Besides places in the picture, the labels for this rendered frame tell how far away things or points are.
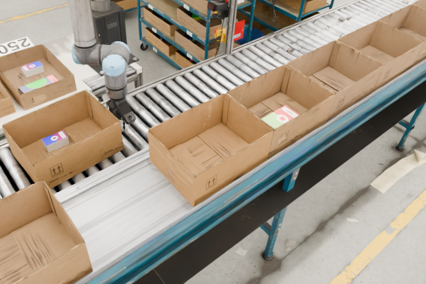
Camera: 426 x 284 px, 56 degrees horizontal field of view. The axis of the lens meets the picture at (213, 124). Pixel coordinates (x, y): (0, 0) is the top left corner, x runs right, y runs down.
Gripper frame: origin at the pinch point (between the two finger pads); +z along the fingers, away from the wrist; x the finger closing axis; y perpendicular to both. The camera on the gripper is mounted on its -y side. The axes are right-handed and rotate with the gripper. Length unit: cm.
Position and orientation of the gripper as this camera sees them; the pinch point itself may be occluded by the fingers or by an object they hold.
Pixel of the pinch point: (123, 130)
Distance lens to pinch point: 189.2
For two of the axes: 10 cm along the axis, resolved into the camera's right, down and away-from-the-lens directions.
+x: -7.6, 4.0, -5.1
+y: -6.4, -5.5, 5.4
